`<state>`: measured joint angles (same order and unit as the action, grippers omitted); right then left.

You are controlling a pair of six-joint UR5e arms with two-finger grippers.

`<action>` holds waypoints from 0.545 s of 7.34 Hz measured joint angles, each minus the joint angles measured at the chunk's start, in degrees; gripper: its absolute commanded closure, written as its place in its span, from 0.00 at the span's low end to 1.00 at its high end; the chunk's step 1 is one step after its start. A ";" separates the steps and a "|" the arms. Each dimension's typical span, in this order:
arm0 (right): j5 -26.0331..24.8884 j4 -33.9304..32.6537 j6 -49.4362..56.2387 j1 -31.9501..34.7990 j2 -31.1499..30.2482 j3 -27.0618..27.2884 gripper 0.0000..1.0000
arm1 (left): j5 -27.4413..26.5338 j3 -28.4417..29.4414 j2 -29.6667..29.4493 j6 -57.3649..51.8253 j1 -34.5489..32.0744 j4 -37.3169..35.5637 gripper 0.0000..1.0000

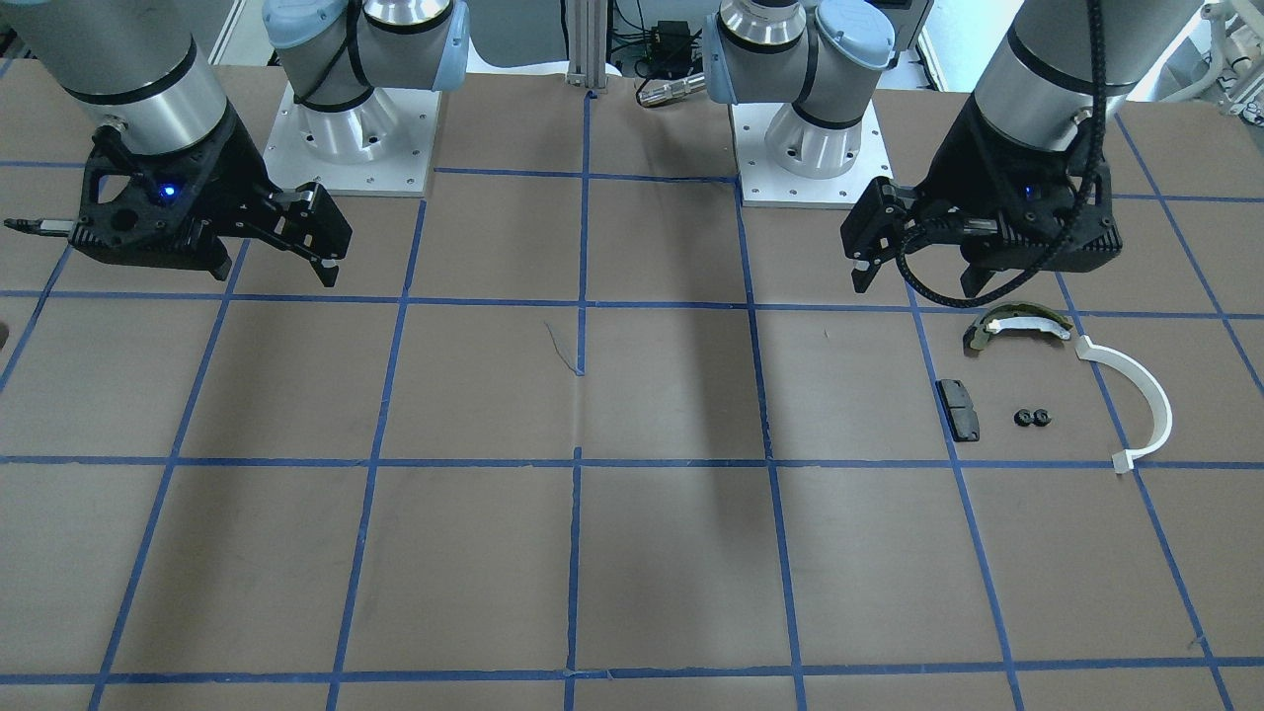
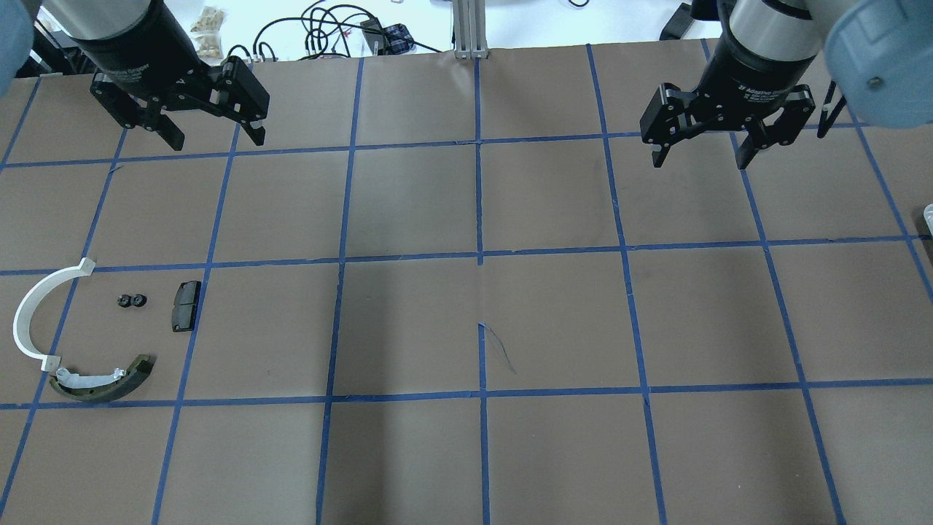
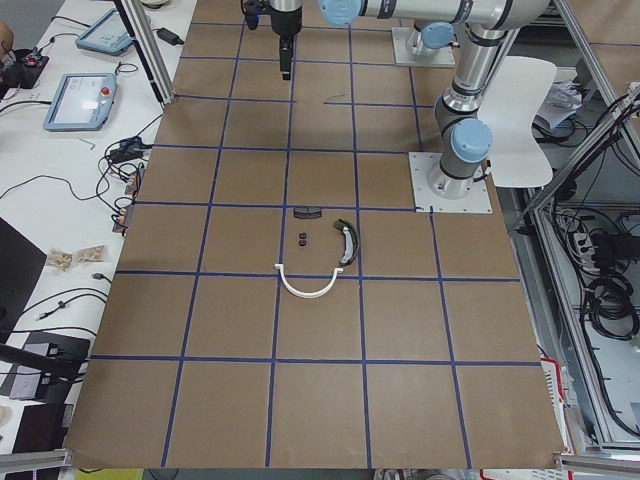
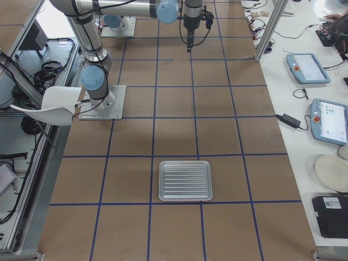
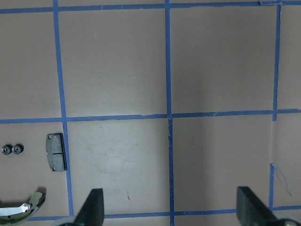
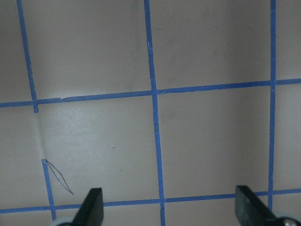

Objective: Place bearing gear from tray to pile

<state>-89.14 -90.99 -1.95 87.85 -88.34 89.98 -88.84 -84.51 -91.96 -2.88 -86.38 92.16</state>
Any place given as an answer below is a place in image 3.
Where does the blue teach pendant far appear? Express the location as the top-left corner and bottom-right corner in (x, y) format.
(75, 8), (133, 56)

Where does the white curved plastic piece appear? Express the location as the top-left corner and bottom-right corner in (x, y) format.
(273, 262), (346, 300)

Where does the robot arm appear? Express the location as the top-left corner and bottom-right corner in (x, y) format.
(318, 0), (547, 200)

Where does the aluminium frame post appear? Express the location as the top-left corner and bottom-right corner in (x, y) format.
(114, 0), (175, 105)

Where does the olive green brake shoe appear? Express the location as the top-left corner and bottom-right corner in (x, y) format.
(333, 219), (360, 267)

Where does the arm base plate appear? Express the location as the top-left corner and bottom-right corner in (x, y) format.
(392, 22), (455, 68)
(409, 152), (492, 214)

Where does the blue teach pendant near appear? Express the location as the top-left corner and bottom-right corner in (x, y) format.
(43, 73), (118, 132)

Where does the blue teach pendant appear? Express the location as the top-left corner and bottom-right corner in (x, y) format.
(43, 73), (118, 132)
(75, 8), (133, 56)

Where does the white plastic chair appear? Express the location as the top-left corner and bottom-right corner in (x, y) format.
(477, 56), (556, 188)

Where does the dark grey brake pad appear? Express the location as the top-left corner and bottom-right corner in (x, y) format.
(293, 206), (322, 220)

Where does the black laptop power adapter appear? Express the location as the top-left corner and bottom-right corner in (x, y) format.
(156, 27), (184, 46)

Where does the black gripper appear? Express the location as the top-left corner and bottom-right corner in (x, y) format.
(242, 0), (302, 81)

